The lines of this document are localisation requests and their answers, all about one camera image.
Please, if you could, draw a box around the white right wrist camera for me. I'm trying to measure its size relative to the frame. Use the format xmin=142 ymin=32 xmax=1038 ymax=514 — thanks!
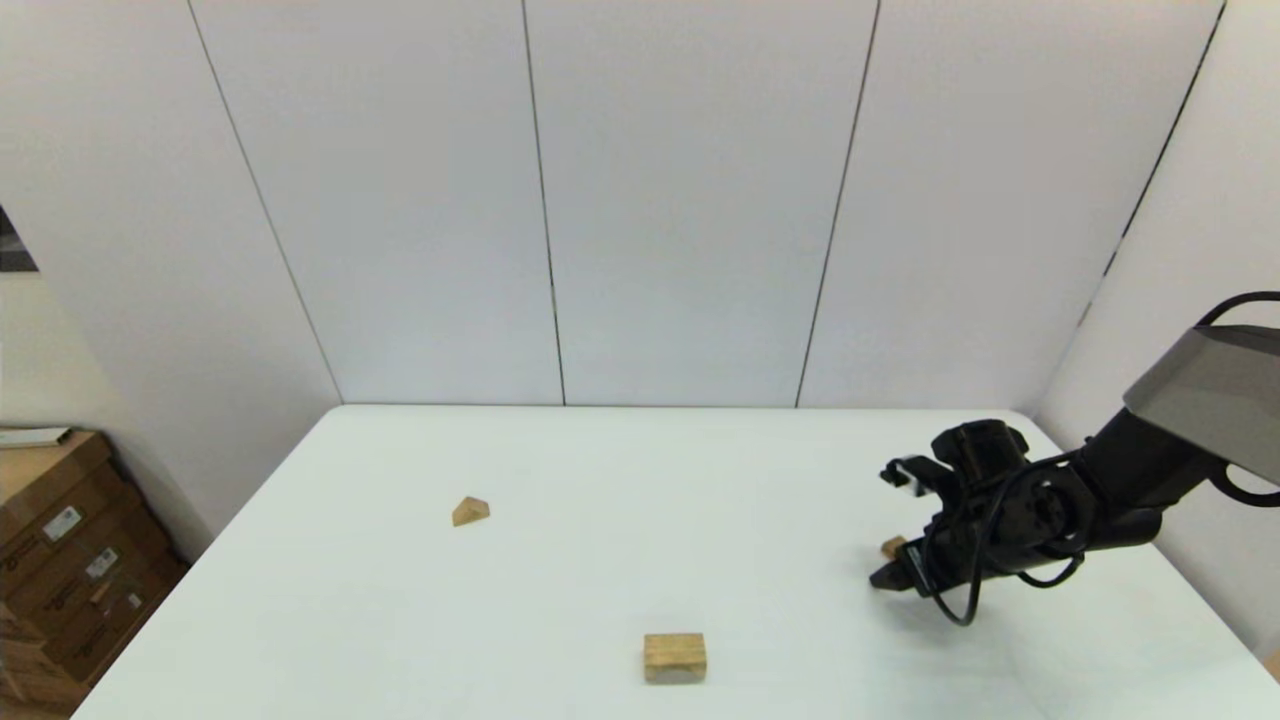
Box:
xmin=880 ymin=457 xmax=938 ymax=499

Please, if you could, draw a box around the tall labelled cardboard box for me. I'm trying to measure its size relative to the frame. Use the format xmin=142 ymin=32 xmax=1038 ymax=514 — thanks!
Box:
xmin=0 ymin=432 xmax=191 ymax=693

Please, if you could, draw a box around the arched wooden building block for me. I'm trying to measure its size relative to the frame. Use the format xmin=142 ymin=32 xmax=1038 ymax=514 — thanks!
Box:
xmin=643 ymin=632 xmax=708 ymax=686

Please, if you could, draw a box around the low brown cardboard box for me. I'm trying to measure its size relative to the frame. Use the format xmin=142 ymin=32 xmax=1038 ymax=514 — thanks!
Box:
xmin=0 ymin=600 xmax=91 ymax=717

